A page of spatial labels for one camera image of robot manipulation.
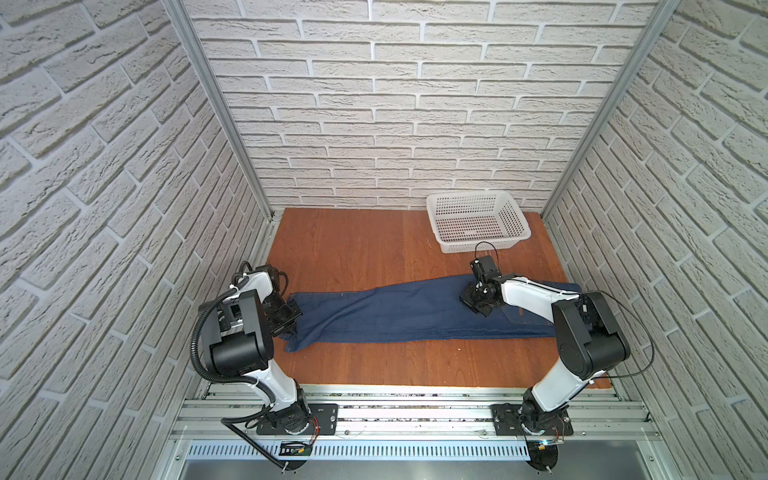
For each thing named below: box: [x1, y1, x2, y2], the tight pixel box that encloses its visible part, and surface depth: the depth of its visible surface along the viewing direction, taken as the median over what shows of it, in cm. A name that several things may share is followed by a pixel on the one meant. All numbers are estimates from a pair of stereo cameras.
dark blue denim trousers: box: [278, 277, 556, 352], surface depth 93 cm
